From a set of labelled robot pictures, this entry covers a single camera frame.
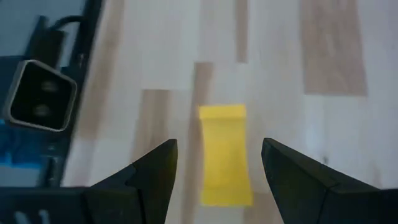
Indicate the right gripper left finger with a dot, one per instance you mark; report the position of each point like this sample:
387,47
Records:
149,186

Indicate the yellow wooden arch block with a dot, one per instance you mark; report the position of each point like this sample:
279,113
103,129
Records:
225,155

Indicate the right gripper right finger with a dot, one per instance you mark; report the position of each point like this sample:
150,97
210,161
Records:
311,193

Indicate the blue tape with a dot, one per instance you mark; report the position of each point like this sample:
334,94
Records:
18,149

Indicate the black aluminium table frame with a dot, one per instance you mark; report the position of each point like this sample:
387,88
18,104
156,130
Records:
90,31

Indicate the silver table-level camera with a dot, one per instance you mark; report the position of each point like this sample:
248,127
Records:
42,96

